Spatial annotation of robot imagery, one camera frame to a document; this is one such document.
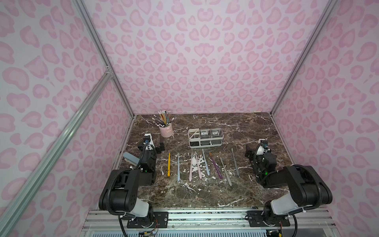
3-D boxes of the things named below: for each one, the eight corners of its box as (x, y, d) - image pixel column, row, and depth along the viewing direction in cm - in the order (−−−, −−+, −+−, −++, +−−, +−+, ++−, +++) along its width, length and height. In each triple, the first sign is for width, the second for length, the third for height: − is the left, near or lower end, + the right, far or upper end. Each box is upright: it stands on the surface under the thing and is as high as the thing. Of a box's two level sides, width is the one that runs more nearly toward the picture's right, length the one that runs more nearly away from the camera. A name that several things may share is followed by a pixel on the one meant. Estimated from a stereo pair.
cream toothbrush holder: (189, 148, 102) (188, 138, 93) (188, 138, 107) (187, 128, 98) (221, 145, 103) (224, 136, 94) (219, 136, 108) (221, 126, 100)
